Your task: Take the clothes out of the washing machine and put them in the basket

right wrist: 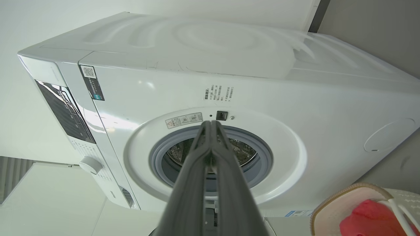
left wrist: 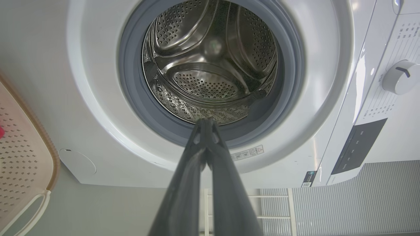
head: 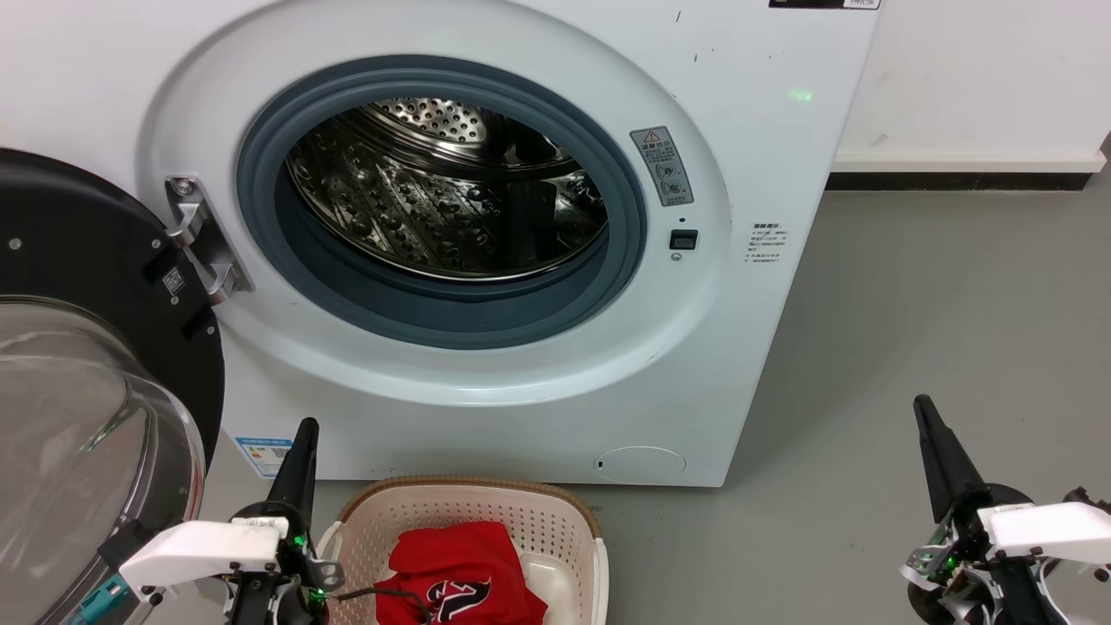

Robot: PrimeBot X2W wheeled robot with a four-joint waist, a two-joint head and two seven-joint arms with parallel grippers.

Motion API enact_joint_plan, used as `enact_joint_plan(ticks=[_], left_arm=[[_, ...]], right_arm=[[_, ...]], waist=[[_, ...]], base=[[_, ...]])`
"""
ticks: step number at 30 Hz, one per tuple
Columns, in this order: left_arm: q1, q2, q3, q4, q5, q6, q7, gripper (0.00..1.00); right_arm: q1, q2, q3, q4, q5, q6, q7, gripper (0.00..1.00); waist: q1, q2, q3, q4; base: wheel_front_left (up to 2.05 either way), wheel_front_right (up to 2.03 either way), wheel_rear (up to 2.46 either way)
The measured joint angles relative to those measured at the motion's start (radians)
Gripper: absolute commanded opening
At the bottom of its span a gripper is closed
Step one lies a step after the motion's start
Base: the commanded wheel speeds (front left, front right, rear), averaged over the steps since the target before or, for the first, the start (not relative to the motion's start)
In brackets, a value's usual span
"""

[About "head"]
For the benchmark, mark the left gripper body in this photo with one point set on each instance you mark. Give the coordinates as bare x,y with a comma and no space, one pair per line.
295,599

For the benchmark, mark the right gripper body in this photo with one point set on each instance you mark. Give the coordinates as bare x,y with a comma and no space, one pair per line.
972,590

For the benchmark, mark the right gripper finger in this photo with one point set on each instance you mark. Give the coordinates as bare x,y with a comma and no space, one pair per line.
937,477
959,469

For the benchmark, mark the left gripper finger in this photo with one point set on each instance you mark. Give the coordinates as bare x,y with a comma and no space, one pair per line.
291,486
306,490

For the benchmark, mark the red garment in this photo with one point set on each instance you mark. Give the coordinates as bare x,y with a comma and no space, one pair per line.
451,555

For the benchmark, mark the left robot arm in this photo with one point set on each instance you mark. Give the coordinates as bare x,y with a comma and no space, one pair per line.
104,601

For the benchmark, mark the cream perforated laundry basket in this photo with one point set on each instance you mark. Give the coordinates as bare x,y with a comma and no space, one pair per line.
538,521

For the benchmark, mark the stainless steel washing machine drum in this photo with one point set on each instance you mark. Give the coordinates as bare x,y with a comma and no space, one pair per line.
417,208

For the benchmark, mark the black washer door with glass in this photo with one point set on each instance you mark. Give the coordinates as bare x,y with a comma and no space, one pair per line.
78,226

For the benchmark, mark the black device with white label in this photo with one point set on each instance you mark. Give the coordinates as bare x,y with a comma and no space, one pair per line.
825,3

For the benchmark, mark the blue energy label sticker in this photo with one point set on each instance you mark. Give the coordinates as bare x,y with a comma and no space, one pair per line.
260,456

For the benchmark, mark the grey rubber door gasket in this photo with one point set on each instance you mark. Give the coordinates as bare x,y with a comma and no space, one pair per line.
434,323

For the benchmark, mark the white front-load washing machine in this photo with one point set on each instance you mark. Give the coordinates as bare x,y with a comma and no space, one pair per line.
738,347

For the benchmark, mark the silver door hinge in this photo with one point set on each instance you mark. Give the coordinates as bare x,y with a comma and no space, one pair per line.
204,234

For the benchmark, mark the small printed text label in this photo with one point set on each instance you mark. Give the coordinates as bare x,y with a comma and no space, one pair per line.
767,243

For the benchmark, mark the round white filter cover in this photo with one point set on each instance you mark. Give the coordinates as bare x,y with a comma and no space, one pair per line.
640,464

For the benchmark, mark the black door latch slot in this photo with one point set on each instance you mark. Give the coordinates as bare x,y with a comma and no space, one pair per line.
683,240

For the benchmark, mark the grey warning sticker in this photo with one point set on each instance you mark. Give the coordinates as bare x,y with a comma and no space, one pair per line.
662,167

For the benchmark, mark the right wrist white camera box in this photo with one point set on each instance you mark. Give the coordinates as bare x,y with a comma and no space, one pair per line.
1046,528

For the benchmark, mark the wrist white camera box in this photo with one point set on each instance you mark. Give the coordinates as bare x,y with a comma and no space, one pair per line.
1046,528
204,547

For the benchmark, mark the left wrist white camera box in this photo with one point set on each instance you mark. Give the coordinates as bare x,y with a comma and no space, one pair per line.
204,547

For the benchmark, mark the black wall baseboard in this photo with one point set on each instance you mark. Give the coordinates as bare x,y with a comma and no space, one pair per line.
955,180

